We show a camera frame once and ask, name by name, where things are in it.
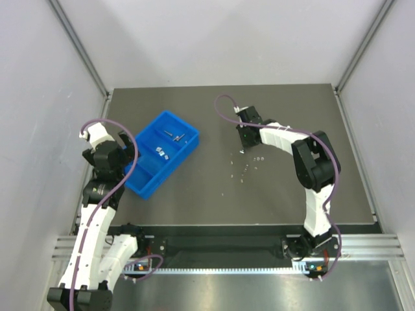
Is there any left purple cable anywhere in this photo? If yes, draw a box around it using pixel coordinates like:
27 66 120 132
67 119 165 311

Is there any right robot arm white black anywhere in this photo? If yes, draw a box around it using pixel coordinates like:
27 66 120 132
234 106 340 261

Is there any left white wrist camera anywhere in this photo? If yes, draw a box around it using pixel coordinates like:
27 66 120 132
79 122 115 150

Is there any blue plastic compartment bin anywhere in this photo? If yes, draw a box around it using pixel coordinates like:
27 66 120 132
125 111 200 200

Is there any aluminium frame rail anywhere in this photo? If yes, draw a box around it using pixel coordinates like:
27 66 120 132
333 233 406 260

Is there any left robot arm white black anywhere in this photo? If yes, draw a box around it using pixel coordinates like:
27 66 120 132
47 119 140 310

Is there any grey slotted cable duct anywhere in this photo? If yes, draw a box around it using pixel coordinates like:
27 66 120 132
123 261 326 278

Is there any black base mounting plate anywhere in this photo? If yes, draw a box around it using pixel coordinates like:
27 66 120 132
145 235 309 259

